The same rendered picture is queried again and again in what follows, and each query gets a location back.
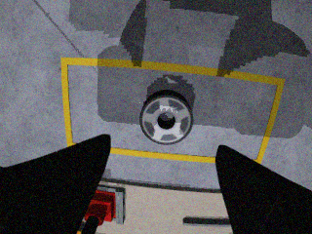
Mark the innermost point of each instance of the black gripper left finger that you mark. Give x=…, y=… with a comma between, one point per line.
x=50, y=194

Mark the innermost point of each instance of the yellow rectangular outline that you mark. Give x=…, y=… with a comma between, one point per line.
x=177, y=68

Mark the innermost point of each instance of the black toy tyre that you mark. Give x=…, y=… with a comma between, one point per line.
x=166, y=132

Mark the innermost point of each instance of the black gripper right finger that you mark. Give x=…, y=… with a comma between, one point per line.
x=257, y=200

